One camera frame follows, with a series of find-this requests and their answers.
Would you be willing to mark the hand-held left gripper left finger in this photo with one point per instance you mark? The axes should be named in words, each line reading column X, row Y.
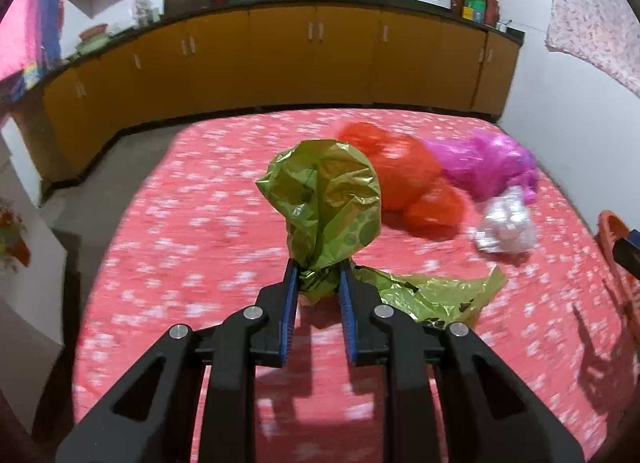
column 289, row 313

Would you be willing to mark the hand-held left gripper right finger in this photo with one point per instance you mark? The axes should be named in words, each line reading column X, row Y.
column 348, row 323

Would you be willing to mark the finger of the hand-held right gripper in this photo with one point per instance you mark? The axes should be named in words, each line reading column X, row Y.
column 629, row 253

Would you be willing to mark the orange plastic basket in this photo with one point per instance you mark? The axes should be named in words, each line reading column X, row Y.
column 612, row 233

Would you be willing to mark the red floral tablecloth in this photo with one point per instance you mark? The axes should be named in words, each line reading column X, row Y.
column 200, row 223

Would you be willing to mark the clear plastic bag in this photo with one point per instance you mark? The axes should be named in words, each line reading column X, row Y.
column 505, row 223

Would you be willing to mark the orange plastic bag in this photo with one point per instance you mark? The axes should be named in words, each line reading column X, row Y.
column 405, row 168

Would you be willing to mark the magenta plastic bag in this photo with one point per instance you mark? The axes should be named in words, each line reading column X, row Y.
column 485, row 163

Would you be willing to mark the pink floral hanging cloth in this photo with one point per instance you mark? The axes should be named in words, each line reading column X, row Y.
column 595, row 8

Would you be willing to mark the wooden lower kitchen cabinets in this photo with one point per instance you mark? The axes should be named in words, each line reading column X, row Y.
column 280, row 58

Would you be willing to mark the white cup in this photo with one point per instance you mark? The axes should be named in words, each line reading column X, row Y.
column 501, row 27

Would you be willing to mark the green box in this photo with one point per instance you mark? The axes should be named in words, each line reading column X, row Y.
column 474, row 7

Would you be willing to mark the glass jar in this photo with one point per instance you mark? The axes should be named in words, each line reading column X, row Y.
column 142, row 10

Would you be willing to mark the red basin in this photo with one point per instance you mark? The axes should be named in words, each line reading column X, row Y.
column 92, row 32

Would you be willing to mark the yellow box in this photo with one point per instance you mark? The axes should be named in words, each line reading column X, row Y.
column 31, row 75

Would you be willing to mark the pink and blue cloth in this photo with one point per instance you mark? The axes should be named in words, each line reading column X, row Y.
column 25, row 28

